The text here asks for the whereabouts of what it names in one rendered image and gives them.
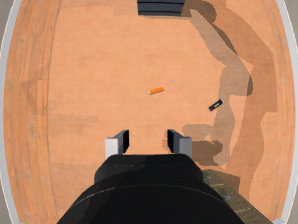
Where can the small wooden chest of drawers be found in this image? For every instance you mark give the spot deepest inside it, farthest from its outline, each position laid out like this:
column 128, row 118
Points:
column 250, row 205

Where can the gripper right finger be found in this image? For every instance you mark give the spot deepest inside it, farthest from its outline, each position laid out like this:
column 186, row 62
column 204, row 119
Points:
column 179, row 144

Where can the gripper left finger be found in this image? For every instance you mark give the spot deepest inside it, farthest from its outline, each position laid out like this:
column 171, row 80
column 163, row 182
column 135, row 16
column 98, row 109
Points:
column 117, row 144

